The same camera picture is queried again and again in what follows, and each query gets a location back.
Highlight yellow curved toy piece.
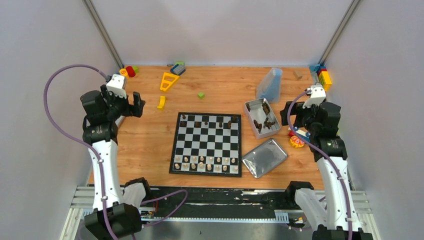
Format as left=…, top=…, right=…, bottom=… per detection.
left=157, top=96, right=167, bottom=111

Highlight yellow red round toy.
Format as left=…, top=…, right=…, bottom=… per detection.
left=289, top=136, right=305, bottom=149

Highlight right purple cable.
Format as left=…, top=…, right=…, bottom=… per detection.
left=286, top=90, right=354, bottom=240

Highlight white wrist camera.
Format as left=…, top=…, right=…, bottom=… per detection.
left=302, top=83, right=327, bottom=109
left=106, top=74, right=127, bottom=99

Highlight black white chessboard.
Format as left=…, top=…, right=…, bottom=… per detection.
left=169, top=112, right=242, bottom=178

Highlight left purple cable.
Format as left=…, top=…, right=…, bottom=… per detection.
left=43, top=64, right=189, bottom=240

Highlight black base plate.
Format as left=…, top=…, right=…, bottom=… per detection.
left=142, top=186, right=302, bottom=219

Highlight yellow triangular toy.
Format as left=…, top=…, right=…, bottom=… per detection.
left=159, top=72, right=180, bottom=93

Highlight yellow cylinder block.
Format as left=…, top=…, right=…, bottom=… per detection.
left=119, top=68, right=129, bottom=78

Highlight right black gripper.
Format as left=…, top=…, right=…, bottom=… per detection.
left=279, top=100, right=319, bottom=135

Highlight small green cube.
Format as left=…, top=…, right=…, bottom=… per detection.
left=197, top=92, right=205, bottom=99

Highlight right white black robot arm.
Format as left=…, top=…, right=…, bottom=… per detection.
left=280, top=101, right=373, bottom=240

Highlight red cylinder block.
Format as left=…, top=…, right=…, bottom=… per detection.
left=125, top=66, right=136, bottom=78

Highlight blue grey toy block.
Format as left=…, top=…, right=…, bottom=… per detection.
left=170, top=61, right=186, bottom=76

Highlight clear plastic container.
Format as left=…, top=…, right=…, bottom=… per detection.
left=255, top=67, right=283, bottom=104

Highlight purple cable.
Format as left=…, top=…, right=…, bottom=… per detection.
left=286, top=90, right=354, bottom=240
left=43, top=64, right=189, bottom=240

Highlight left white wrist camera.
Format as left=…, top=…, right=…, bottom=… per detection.
left=106, top=74, right=127, bottom=99

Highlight silver metal tray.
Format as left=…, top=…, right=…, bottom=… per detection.
left=241, top=138, right=289, bottom=179

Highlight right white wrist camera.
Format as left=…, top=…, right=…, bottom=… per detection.
left=302, top=83, right=327, bottom=109

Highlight white metal box dark pieces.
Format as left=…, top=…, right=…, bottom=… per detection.
left=244, top=98, right=281, bottom=139

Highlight yellow lego brick stack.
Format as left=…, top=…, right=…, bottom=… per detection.
left=318, top=70, right=332, bottom=92

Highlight small wooden block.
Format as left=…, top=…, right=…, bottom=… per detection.
left=293, top=70, right=303, bottom=80

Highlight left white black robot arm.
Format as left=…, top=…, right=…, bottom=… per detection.
left=80, top=85, right=153, bottom=240

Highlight red white blue toy car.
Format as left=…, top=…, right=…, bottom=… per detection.
left=288, top=127, right=310, bottom=143

